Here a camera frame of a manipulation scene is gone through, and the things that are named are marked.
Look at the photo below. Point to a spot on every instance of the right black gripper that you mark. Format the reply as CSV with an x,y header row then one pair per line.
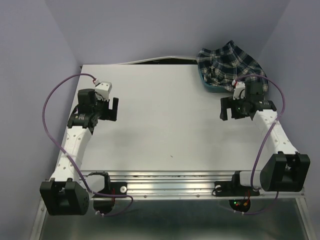
x,y
228,102

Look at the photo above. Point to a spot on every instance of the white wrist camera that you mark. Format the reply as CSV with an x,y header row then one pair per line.
x,y
239,89
103,90

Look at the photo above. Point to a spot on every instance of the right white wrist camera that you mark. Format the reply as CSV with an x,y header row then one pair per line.
x,y
239,89

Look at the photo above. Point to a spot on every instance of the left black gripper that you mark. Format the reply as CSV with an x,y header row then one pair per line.
x,y
109,114

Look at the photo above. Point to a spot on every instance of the navy plaid pleated skirt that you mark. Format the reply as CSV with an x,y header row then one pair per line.
x,y
221,66

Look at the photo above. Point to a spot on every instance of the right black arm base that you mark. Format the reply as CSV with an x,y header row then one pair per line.
x,y
233,188

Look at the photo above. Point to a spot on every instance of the aluminium rail frame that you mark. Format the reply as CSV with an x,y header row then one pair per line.
x,y
181,206

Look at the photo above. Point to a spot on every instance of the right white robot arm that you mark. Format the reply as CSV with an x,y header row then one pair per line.
x,y
286,169

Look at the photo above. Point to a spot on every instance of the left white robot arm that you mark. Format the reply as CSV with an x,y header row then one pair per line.
x,y
65,193

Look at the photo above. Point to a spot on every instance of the teal plastic bin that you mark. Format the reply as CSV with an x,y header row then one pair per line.
x,y
211,88

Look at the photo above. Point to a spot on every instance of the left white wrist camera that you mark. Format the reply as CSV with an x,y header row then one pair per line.
x,y
103,90

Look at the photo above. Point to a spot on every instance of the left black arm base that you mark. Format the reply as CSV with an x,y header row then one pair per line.
x,y
100,183

